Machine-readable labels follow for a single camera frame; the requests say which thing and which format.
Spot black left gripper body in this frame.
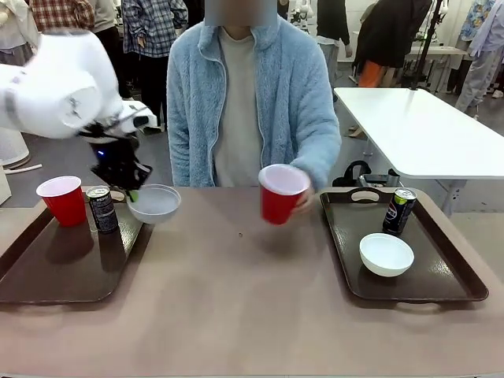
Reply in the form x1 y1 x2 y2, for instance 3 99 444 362
89 135 154 193

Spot white bowl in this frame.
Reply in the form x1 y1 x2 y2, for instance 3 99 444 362
358 232 415 278
126 183 182 225

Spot black Pepsi can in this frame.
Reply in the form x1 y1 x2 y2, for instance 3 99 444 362
382 187 417 236
85 185 118 235

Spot red plastic cup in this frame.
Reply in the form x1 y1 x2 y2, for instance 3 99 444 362
258 164 312 226
35 176 87 228

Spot person's left forearm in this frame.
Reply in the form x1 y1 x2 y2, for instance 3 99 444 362
289 129 343 190

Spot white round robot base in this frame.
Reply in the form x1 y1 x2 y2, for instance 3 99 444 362
0 125 31 171

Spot person's left hand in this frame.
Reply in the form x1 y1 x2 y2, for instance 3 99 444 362
291 183 316 217

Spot person in blue fleece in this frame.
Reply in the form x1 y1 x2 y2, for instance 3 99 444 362
166 17 343 190

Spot white tube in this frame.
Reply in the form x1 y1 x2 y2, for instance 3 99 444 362
3 162 43 173

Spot dark brown plastic tray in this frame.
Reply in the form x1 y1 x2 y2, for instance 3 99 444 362
318 187 490 305
0 185 154 305

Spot beige shirt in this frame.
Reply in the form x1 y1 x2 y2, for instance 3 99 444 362
212 28 264 187

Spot bystander in blue plaid shirt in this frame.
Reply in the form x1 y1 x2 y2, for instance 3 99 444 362
121 0 189 131

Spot bystander in red plaid shirt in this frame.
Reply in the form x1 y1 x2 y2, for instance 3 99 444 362
29 0 95 35

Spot bystander in beige clothes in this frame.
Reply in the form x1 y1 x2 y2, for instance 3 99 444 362
0 0 40 67

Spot person's blurred head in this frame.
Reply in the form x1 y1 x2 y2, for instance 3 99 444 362
203 0 279 28

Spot black bag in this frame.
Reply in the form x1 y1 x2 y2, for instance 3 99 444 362
332 160 373 188

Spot grey equipment box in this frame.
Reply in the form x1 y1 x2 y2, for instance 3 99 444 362
358 169 402 188

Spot bystander in black top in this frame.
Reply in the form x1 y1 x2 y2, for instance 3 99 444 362
317 0 352 104

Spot white folding table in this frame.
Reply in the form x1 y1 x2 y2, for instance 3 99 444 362
333 87 504 216

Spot bystander in orange trousers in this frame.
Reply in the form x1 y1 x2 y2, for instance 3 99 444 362
354 0 433 88

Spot black tripod stand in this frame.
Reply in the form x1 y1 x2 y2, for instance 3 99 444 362
409 0 444 91

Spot bystander in light blue shirt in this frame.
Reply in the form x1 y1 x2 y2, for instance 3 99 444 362
454 0 504 115

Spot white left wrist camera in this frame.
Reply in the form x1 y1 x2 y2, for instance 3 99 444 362
117 101 155 133

